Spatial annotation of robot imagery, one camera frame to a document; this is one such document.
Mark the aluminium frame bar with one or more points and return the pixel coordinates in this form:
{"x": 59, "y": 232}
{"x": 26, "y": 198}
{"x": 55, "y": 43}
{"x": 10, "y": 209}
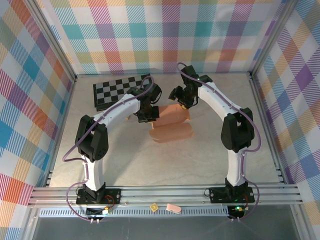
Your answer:
{"x": 61, "y": 130}
{"x": 267, "y": 130}

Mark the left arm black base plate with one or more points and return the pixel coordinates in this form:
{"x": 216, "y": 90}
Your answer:
{"x": 112, "y": 196}

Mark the black silver chessboard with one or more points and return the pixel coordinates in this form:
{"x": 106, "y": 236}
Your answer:
{"x": 110, "y": 92}

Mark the aluminium mounting rail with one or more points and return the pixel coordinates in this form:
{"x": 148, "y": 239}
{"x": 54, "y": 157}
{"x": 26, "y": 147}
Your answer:
{"x": 162, "y": 196}

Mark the pink eraser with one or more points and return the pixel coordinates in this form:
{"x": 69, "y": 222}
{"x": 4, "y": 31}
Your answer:
{"x": 173, "y": 208}

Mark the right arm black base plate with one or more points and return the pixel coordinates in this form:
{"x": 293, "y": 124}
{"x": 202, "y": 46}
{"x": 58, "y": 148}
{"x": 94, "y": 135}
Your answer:
{"x": 218, "y": 195}

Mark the black controller board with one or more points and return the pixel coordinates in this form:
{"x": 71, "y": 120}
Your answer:
{"x": 96, "y": 212}
{"x": 236, "y": 210}

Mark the aluminium frame post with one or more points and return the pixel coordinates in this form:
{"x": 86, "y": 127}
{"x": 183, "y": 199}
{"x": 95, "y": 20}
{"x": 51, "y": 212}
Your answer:
{"x": 50, "y": 37}
{"x": 273, "y": 37}

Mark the small yellow tag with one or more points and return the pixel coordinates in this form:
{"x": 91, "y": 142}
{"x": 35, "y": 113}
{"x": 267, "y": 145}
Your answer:
{"x": 154, "y": 207}

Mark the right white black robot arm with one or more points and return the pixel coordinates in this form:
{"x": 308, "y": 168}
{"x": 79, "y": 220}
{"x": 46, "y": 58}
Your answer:
{"x": 235, "y": 162}

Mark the salmon paper box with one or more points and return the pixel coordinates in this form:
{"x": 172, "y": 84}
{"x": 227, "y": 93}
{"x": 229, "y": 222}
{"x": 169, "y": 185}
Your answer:
{"x": 172, "y": 132}

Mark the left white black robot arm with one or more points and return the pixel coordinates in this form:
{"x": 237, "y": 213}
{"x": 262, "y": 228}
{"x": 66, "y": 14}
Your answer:
{"x": 95, "y": 175}

